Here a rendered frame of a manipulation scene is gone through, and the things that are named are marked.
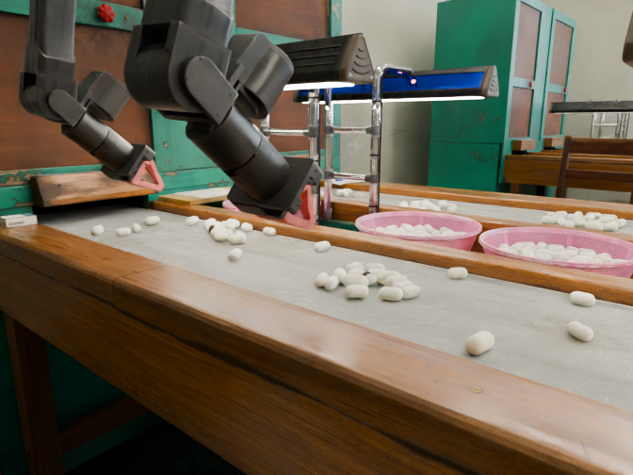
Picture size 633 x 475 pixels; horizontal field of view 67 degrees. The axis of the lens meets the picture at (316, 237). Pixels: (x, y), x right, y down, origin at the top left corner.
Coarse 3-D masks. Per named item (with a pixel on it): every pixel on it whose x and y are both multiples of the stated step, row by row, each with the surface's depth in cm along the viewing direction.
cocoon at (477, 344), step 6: (474, 336) 51; (480, 336) 51; (486, 336) 51; (492, 336) 52; (468, 342) 51; (474, 342) 50; (480, 342) 50; (486, 342) 51; (492, 342) 51; (468, 348) 51; (474, 348) 50; (480, 348) 50; (486, 348) 51; (474, 354) 51
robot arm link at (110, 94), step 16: (96, 80) 80; (112, 80) 82; (48, 96) 72; (64, 96) 74; (80, 96) 79; (96, 96) 80; (112, 96) 81; (128, 96) 84; (64, 112) 75; (80, 112) 77; (112, 112) 82
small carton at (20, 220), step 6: (6, 216) 103; (12, 216) 103; (18, 216) 103; (24, 216) 103; (30, 216) 104; (36, 216) 105; (0, 222) 103; (6, 222) 101; (12, 222) 101; (18, 222) 102; (24, 222) 103; (30, 222) 104; (36, 222) 105
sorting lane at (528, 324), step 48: (96, 240) 100; (144, 240) 100; (192, 240) 100; (288, 240) 100; (288, 288) 72; (336, 288) 72; (432, 288) 72; (480, 288) 72; (528, 288) 72; (432, 336) 56; (528, 336) 56; (624, 336) 56; (576, 384) 46; (624, 384) 46
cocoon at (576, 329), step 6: (570, 324) 55; (576, 324) 55; (582, 324) 55; (570, 330) 55; (576, 330) 54; (582, 330) 54; (588, 330) 54; (576, 336) 54; (582, 336) 54; (588, 336) 53
